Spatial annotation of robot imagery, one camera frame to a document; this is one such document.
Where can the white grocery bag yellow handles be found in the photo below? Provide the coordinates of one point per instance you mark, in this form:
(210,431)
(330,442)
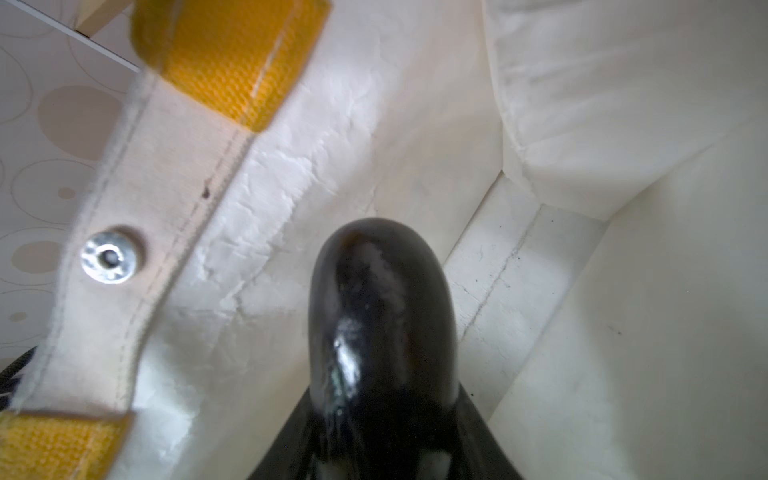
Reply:
(591,176)

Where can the black eggplant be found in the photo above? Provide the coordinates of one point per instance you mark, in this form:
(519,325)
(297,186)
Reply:
(383,356)

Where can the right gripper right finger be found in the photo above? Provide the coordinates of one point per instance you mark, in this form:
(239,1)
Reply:
(477,454)

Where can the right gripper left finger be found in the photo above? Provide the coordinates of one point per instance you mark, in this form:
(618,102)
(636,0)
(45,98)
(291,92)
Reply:
(291,456)

